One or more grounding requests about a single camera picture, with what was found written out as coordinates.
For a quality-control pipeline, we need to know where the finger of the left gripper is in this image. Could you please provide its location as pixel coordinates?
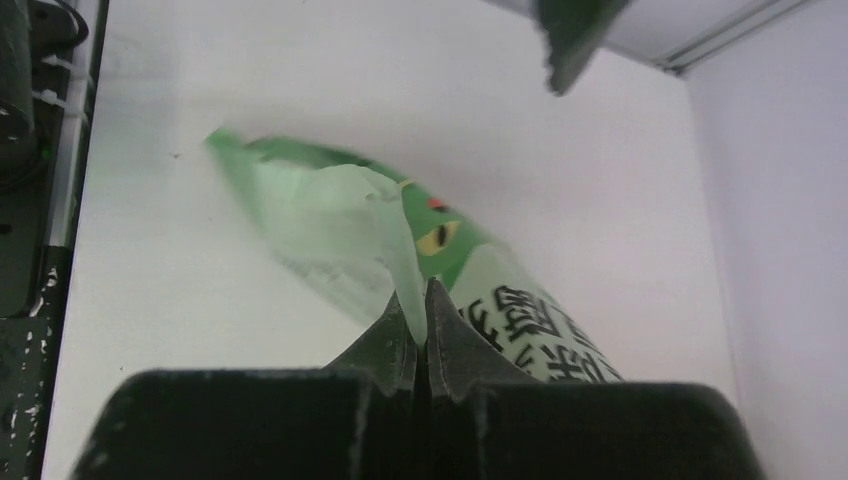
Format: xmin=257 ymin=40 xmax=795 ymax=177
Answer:
xmin=534 ymin=0 xmax=630 ymax=96

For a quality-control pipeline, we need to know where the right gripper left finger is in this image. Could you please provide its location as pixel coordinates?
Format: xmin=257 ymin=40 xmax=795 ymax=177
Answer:
xmin=71 ymin=299 xmax=418 ymax=479

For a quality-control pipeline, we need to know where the green cat litter bag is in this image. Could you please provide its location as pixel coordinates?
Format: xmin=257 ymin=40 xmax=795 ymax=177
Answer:
xmin=204 ymin=128 xmax=620 ymax=383

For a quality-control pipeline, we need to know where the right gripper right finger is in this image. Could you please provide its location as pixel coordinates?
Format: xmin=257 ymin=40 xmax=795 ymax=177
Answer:
xmin=424 ymin=279 xmax=766 ymax=479

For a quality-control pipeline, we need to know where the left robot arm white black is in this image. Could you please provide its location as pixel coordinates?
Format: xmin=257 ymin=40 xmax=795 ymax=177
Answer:
xmin=1 ymin=1 xmax=630 ymax=193

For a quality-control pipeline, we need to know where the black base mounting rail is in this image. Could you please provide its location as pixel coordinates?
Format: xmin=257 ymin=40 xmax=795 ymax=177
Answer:
xmin=1 ymin=246 xmax=72 ymax=479

